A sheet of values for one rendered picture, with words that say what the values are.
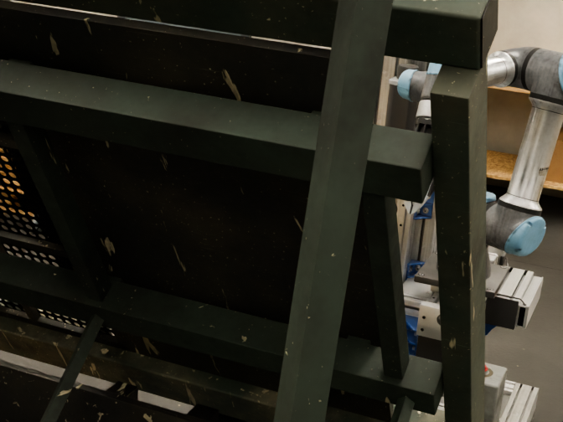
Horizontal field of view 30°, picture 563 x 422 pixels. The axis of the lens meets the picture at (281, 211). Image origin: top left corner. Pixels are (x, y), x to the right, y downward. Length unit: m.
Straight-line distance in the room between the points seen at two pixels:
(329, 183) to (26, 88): 0.91
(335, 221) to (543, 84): 1.71
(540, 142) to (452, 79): 1.23
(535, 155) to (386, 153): 1.20
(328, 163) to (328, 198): 0.04
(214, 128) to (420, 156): 0.34
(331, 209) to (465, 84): 0.51
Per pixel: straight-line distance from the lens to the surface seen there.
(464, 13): 1.54
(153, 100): 1.81
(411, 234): 3.09
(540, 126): 2.80
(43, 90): 1.90
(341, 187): 1.13
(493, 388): 2.61
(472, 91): 1.57
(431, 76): 2.43
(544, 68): 2.80
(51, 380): 2.67
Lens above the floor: 2.08
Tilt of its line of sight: 18 degrees down
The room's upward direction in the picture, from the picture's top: 5 degrees clockwise
